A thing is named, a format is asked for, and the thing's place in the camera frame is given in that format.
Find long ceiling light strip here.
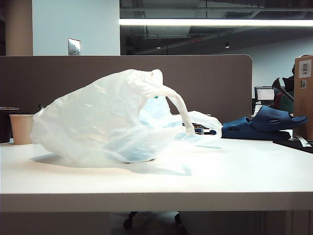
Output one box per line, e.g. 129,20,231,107
119,19,313,26

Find brown cardboard box with labels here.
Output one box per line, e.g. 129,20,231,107
293,54,313,140

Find metal wall switch plate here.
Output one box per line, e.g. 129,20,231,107
67,38,81,56

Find white translucent plastic bag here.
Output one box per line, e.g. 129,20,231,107
29,69,224,170

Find beige paper cup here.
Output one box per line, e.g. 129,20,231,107
9,114,35,145

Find black desk mat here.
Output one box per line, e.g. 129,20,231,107
273,137,313,155

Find brown desk partition panel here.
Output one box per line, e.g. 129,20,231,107
0,54,253,144

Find computer monitor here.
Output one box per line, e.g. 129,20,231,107
254,86,276,101

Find white paper strip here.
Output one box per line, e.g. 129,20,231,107
289,136,313,148

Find dark round container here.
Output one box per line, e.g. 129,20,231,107
0,106,20,144

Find person in dark clothes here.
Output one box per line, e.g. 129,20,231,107
271,62,296,114

